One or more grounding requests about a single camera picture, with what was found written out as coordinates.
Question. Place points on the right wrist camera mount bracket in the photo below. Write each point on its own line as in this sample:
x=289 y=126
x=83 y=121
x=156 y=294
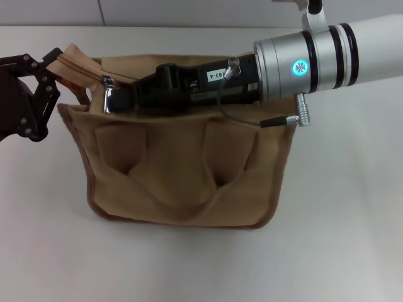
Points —
x=315 y=17

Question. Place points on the silver metal zipper pull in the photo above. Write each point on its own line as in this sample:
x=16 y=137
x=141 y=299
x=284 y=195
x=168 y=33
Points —
x=108 y=97

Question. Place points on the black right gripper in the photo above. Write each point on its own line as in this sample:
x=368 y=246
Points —
x=189 y=88

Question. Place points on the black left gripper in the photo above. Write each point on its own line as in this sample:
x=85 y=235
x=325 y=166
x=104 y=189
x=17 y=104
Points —
x=12 y=104

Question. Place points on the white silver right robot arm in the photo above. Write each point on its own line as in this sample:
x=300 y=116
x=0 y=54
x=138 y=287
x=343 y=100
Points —
x=330 y=63

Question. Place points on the khaki canvas food bag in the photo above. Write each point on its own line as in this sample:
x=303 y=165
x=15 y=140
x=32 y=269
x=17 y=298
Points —
x=176 y=170

